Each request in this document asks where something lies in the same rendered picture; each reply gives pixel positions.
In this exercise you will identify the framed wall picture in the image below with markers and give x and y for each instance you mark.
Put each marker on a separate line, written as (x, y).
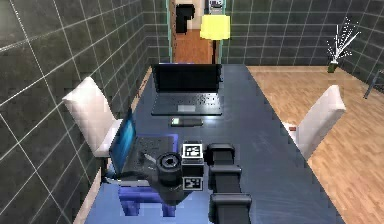
(215, 5)

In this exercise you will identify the small red brown object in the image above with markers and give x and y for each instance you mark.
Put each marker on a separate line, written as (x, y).
(293, 128)

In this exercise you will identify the white house plant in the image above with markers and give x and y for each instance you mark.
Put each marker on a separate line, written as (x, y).
(340, 46)

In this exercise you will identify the yellow floor lamp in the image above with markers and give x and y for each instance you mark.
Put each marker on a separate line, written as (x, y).
(215, 27)

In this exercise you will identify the white chair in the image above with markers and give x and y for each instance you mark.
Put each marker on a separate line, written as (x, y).
(90, 110)
(321, 120)

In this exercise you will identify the black remote control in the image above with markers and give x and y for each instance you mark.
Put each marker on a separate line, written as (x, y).
(186, 122)

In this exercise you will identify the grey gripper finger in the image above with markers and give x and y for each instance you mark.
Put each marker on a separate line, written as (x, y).
(133, 173)
(148, 157)

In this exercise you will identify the black cabinet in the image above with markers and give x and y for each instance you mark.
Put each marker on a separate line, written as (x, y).
(184, 16)

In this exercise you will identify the laptop with blue screen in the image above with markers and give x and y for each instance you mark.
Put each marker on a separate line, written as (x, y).
(124, 146)

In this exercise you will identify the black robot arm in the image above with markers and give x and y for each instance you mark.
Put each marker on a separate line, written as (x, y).
(226, 180)

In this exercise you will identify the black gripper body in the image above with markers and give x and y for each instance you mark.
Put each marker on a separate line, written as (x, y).
(169, 170)

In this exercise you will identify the black laptop computer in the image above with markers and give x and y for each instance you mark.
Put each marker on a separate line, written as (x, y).
(186, 86)

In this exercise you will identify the blue table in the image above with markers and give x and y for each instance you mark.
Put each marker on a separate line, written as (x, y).
(260, 156)

